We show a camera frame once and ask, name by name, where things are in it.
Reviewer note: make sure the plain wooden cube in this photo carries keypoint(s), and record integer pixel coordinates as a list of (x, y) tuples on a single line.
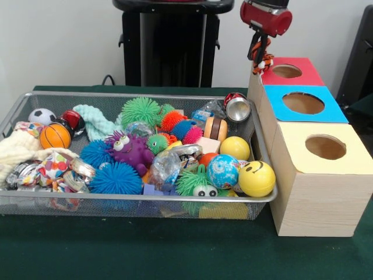
[(209, 144)]

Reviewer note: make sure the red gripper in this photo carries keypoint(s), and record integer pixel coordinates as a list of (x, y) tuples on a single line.
[(265, 19)]

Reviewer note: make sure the globe print ball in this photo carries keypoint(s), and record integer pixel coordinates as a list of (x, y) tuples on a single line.
[(223, 172)]

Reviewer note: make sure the orange toy basketball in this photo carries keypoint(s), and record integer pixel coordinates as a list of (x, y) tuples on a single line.
[(55, 136)]

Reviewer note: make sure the plain orange ball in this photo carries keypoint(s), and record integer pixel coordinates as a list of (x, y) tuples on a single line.
[(207, 159)]

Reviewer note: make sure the toy hamburger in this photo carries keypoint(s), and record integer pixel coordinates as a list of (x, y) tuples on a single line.
[(215, 128)]

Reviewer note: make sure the crushed red drink can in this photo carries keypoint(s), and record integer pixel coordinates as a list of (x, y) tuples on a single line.
[(237, 106)]

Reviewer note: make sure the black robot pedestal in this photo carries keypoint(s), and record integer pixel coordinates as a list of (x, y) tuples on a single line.
[(175, 43)]

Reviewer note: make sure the black upright panel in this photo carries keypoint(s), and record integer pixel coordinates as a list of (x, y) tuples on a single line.
[(360, 64)]

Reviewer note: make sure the dark green tablecloth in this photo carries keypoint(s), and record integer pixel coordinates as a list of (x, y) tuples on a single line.
[(175, 251), (365, 106)]

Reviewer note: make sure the orange striped plush tiger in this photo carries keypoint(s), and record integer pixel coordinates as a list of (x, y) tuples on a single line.
[(266, 62)]

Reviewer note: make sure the yellow ball with seam lines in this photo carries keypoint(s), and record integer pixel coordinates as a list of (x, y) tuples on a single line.
[(235, 148)]

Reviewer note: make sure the plain yellow ball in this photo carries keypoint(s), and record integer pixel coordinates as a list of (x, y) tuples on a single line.
[(256, 178)]

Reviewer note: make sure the purple spiky rubber toy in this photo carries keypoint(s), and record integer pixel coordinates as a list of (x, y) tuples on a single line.
[(135, 153)]

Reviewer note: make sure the white toy baseball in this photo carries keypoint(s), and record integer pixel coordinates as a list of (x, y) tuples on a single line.
[(242, 164)]

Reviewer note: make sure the wooden box with three holes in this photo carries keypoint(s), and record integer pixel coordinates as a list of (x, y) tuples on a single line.
[(320, 204)]

